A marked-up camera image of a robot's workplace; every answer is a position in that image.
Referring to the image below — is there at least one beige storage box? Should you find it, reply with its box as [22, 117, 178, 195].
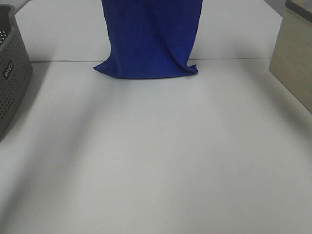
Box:
[270, 0, 312, 111]

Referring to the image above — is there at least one grey perforated plastic basket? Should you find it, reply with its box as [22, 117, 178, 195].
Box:
[0, 4, 33, 137]

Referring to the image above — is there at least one blue towel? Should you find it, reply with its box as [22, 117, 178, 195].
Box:
[94, 0, 203, 79]

